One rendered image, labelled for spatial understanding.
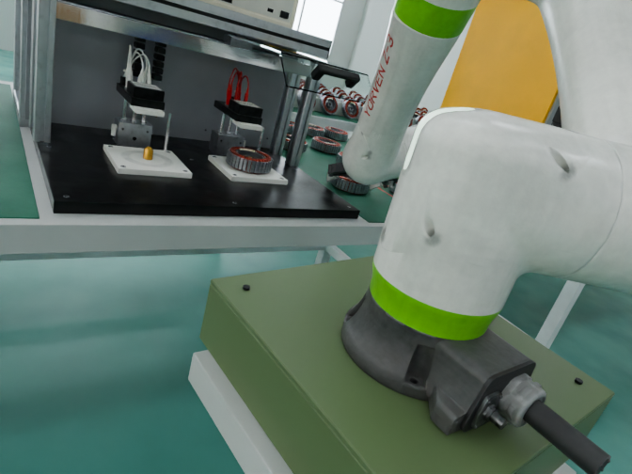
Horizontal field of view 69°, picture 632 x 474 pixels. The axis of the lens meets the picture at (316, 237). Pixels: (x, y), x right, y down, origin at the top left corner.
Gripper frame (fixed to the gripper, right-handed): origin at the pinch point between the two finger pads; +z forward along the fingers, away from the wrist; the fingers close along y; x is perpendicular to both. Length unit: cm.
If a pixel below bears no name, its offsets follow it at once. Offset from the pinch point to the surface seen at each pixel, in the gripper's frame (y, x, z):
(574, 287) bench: 108, -21, 16
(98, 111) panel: -67, 6, 4
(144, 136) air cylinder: -56, 0, -4
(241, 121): -34.8, 6.7, -9.1
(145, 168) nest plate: -55, -11, -19
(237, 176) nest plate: -35.2, -8.1, -14.7
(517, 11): 223, 222, 174
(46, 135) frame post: -74, -6, -11
